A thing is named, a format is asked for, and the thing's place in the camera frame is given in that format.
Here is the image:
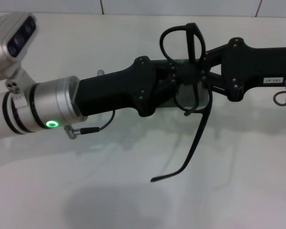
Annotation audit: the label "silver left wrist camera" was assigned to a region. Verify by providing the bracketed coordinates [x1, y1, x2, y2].
[0, 13, 40, 94]

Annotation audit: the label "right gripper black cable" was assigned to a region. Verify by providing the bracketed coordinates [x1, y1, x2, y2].
[273, 89, 286, 107]

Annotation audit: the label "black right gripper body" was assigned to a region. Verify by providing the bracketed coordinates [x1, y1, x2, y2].
[219, 37, 286, 101]

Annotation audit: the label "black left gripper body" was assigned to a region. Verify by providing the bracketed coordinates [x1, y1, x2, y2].
[75, 56, 162, 117]

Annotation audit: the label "black glasses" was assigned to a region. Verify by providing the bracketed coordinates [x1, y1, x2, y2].
[150, 22, 215, 183]

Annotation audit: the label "green glasses case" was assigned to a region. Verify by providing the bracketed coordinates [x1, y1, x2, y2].
[154, 58, 212, 109]

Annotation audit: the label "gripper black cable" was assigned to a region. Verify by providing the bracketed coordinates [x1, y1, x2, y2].
[63, 108, 116, 140]
[273, 89, 286, 107]

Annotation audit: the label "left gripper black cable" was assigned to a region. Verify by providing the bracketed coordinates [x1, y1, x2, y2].
[63, 108, 116, 140]

